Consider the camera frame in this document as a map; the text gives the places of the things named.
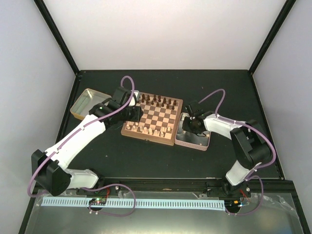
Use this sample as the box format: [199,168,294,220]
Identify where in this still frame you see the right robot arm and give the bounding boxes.
[182,101,276,196]

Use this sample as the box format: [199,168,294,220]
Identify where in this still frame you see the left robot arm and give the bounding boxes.
[31,87,143,196]

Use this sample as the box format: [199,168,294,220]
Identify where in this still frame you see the pink tin with pieces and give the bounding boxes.
[175,113,210,151]

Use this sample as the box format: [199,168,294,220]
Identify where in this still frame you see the wooden chess board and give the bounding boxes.
[121,98,183,146]

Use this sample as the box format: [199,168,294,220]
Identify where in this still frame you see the dark chess pieces row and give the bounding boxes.
[137,93,180,111]

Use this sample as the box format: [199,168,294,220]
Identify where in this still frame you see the small circuit board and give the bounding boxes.
[89,198,106,206]

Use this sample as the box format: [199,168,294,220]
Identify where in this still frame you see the gold metal tin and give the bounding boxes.
[70,88,111,120]

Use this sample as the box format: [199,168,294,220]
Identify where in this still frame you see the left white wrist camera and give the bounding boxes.
[129,90,140,106]

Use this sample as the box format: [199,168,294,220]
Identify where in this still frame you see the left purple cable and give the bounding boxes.
[28,76,136,197]

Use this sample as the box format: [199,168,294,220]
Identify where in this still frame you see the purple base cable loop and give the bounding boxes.
[80,183,137,217]

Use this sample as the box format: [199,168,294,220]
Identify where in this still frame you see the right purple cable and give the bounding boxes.
[198,88,277,216]

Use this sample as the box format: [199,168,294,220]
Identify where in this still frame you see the black mounting rail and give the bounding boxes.
[75,177,293,195]

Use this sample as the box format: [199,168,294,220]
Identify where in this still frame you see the light blue cable duct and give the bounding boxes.
[41,197,225,211]

